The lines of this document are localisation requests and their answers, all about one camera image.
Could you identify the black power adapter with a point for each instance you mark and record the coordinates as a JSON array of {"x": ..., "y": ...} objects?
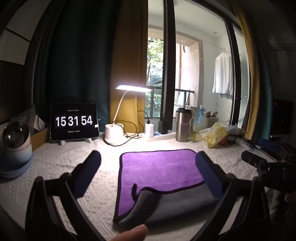
[{"x": 163, "y": 124}]

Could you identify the person's left hand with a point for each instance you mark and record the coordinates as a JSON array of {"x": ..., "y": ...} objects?
[{"x": 129, "y": 234}]

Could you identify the stainless steel tumbler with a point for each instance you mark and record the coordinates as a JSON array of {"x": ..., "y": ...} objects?
[{"x": 182, "y": 126}]

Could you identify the white charger plug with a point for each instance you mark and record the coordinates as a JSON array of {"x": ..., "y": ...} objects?
[{"x": 149, "y": 130}]

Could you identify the purple and grey towel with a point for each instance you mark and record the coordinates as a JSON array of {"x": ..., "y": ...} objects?
[{"x": 157, "y": 168}]

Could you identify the white tablet stand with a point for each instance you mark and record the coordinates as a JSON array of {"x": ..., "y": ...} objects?
[{"x": 76, "y": 140}]

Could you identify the cardboard box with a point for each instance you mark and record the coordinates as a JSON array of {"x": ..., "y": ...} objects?
[{"x": 39, "y": 138}]

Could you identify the dark green curtain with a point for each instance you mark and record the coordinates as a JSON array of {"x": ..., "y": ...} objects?
[{"x": 81, "y": 58}]

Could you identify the grey woven basket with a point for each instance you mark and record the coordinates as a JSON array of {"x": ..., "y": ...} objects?
[{"x": 209, "y": 120}]

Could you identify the black tablet with clock display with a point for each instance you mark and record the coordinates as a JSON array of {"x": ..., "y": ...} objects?
[{"x": 74, "y": 121}]

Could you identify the grey plastic bag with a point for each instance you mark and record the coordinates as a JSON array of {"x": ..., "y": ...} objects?
[{"x": 235, "y": 130}]

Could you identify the white power strip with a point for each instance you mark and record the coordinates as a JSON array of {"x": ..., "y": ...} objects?
[{"x": 161, "y": 136}]

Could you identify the white textured tablecloth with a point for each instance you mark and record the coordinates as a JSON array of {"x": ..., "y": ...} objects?
[{"x": 57, "y": 166}]

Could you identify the white hanging shirt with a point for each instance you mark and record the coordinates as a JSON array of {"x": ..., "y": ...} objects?
[{"x": 223, "y": 74}]

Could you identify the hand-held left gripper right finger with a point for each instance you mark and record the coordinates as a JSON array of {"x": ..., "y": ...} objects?
[{"x": 208, "y": 176}]

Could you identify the yellow curtain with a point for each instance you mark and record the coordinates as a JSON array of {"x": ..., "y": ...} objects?
[
  {"x": 249, "y": 69},
  {"x": 129, "y": 51}
]

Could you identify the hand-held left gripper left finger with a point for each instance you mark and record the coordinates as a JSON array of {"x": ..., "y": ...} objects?
[{"x": 89, "y": 168}]

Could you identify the white and pink round device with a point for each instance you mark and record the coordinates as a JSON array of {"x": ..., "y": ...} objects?
[{"x": 15, "y": 150}]

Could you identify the black balcony railing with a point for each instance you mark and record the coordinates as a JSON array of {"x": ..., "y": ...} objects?
[{"x": 185, "y": 96}]

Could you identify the blue and white packet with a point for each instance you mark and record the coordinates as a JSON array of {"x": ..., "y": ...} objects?
[{"x": 201, "y": 114}]

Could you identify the black box with red light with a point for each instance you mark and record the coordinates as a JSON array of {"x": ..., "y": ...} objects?
[{"x": 281, "y": 117}]

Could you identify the yellow plastic bag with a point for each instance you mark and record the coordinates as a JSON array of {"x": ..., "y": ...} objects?
[{"x": 214, "y": 135}]

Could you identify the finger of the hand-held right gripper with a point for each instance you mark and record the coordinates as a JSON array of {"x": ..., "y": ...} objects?
[
  {"x": 268, "y": 144},
  {"x": 251, "y": 158}
]

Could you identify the white desk lamp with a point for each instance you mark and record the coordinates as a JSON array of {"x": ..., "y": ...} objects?
[{"x": 113, "y": 134}]

